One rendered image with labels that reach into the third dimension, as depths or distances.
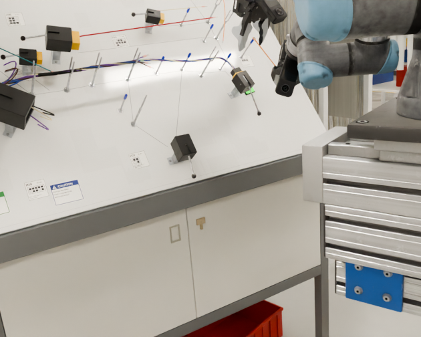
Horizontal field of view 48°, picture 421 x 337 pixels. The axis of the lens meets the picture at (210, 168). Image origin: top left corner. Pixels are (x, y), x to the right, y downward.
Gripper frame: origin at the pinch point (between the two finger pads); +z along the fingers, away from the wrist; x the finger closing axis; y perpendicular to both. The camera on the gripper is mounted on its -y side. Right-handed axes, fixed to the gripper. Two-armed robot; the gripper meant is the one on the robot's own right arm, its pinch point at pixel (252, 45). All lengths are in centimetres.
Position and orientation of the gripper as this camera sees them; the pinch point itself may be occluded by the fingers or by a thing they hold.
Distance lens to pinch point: 147.9
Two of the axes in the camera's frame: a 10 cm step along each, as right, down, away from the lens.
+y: -6.3, -5.7, 5.3
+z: -1.1, 7.4, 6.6
